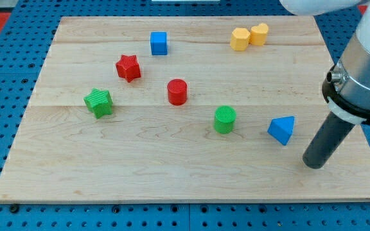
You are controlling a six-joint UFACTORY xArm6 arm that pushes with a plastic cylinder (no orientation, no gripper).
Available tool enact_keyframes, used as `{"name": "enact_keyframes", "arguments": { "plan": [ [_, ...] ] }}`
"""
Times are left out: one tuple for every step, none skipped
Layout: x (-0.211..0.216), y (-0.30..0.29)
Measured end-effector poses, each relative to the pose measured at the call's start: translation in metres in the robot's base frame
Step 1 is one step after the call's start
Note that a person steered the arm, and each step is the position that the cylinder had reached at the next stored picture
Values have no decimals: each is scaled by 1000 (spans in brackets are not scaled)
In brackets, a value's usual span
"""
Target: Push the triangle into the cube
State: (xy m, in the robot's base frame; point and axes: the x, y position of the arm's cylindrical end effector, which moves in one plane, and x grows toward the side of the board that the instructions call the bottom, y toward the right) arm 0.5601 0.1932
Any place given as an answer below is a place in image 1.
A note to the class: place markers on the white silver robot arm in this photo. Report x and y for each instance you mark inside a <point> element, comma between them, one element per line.
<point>346,88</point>

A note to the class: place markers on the blue cube block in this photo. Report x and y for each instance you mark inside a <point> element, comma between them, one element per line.
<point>158,43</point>

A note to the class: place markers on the blue triangle block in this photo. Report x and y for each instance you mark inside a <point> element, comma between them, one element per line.
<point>281,129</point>

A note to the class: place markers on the light wooden board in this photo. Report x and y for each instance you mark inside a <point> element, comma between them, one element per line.
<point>150,151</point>

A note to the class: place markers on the red cylinder block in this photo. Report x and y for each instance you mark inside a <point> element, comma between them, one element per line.
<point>177,92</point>

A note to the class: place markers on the green cylinder block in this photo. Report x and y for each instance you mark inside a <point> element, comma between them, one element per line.
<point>225,116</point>

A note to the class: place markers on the red star block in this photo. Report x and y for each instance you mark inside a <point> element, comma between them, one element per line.
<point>128,68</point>

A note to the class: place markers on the green star block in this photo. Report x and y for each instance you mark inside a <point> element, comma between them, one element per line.
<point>99,102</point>

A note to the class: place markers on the yellow hexagon block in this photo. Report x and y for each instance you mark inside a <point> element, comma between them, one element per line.
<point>240,38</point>

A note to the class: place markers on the yellow heart block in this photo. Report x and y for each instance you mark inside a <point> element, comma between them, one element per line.
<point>259,34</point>

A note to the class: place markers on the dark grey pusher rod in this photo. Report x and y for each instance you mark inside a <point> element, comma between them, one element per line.
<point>327,139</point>

